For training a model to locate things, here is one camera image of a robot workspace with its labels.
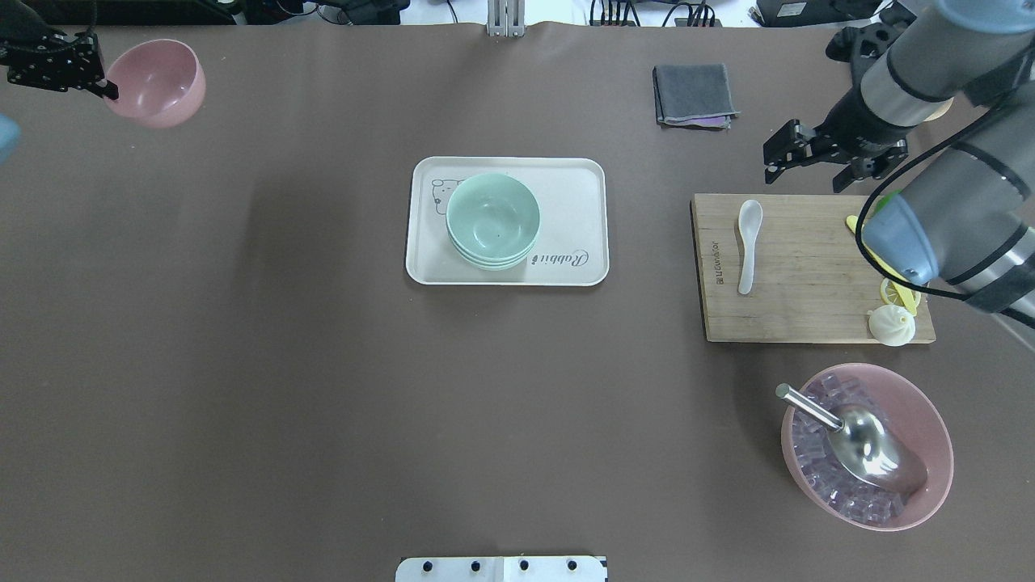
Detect grey folded cloth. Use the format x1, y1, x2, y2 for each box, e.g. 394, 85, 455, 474
652, 63, 740, 129

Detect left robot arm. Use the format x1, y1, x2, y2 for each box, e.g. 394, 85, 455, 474
1, 1, 120, 101

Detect aluminium frame post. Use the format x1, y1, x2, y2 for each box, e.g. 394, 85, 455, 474
487, 0, 527, 38

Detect small pink bowl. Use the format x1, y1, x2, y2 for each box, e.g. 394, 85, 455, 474
104, 38, 207, 129

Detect large pink bowl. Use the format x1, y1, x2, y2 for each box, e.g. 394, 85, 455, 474
781, 362, 954, 533

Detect green bowl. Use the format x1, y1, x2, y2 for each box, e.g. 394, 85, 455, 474
448, 230, 539, 270
445, 173, 541, 264

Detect white ceramic spoon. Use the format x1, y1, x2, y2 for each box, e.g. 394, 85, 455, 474
737, 199, 764, 295

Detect wooden cutting board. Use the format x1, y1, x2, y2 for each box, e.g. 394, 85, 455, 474
691, 192, 937, 344

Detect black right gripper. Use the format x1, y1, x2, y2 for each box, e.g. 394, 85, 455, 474
763, 119, 909, 194

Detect top green bowl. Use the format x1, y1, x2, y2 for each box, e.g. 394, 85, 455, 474
445, 173, 541, 264

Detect yellow plastic knife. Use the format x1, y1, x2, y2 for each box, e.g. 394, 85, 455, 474
844, 215, 905, 280

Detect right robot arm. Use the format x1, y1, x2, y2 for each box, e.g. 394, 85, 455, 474
763, 1, 1034, 327

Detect lower lemon slice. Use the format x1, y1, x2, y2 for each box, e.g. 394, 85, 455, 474
880, 279, 922, 316

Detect lower green bowl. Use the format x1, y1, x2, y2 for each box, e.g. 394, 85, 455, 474
448, 230, 539, 270

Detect ice cubes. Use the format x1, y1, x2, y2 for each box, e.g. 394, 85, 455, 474
790, 373, 910, 526

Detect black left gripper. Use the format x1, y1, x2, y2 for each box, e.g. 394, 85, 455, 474
6, 31, 119, 101

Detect white bracket with screws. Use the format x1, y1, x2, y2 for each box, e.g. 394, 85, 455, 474
395, 555, 609, 581

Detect metal scoop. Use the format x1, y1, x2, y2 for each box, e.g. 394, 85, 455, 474
774, 383, 928, 495

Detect white rabbit tray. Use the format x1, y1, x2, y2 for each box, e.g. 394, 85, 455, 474
404, 156, 610, 287

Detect white toy bun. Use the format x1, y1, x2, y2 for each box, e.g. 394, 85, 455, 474
866, 305, 916, 347

